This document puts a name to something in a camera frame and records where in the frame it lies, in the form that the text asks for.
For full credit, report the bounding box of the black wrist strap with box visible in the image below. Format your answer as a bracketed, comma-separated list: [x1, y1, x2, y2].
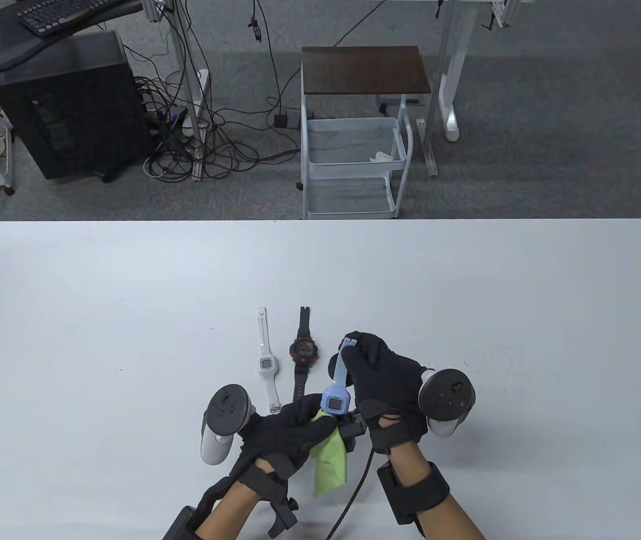
[377, 461, 450, 527]
[162, 475, 242, 540]

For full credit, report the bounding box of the person's left forearm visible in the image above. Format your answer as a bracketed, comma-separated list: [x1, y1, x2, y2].
[196, 458, 273, 540]

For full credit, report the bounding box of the black keyboard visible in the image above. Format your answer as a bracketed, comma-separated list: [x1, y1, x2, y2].
[17, 0, 130, 38]

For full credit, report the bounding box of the green microfibre cloth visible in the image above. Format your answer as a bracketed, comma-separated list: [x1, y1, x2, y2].
[309, 409, 349, 498]

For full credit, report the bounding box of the person's left hand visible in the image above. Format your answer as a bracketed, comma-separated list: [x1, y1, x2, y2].
[231, 394, 338, 483]

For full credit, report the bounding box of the white cart with wooden top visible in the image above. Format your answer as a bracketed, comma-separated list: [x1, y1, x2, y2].
[297, 46, 432, 221]

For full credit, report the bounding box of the white watch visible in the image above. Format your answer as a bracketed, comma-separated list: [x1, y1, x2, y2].
[257, 307, 282, 414]

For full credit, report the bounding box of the black braided cable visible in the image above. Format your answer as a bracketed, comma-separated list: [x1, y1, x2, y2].
[326, 450, 376, 540]

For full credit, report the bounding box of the white desk leg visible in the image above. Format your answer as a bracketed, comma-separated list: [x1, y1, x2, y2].
[436, 0, 477, 142]

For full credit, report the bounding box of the person's right hand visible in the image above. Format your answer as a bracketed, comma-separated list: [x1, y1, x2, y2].
[329, 332, 431, 455]

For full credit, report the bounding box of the person's right forearm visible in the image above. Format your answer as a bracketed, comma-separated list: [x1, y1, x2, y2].
[396, 442, 487, 540]

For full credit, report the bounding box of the black red watch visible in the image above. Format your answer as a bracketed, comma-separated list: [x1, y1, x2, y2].
[289, 307, 319, 403]

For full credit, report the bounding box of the tangle of black cables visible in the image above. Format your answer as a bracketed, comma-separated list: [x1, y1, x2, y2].
[124, 0, 304, 183]

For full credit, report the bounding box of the black computer tower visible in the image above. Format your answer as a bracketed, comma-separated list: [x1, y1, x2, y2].
[0, 31, 155, 182]

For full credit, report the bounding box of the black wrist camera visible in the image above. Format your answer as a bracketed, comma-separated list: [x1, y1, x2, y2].
[336, 413, 367, 452]
[267, 487, 301, 538]

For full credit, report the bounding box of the aluminium rail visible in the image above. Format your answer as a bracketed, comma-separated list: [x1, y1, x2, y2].
[415, 117, 439, 178]

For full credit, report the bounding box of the grey white handheld controller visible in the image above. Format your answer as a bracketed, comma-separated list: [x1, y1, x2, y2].
[201, 384, 258, 466]
[418, 368, 476, 438]

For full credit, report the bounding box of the light blue watch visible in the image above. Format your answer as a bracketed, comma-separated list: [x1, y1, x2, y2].
[320, 336, 360, 417]

